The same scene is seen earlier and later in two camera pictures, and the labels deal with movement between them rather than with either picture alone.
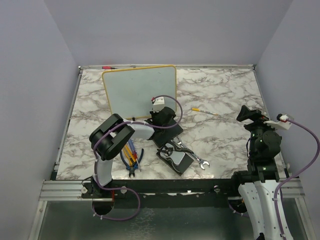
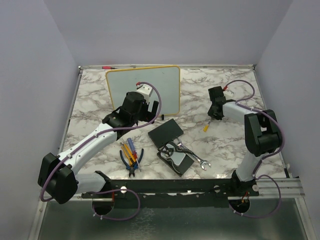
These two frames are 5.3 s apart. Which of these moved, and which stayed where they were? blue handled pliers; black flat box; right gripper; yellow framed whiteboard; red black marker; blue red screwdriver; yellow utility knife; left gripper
Moved: right gripper; left gripper; yellow framed whiteboard
Stayed: yellow utility knife; red black marker; black flat box; blue red screwdriver; blue handled pliers
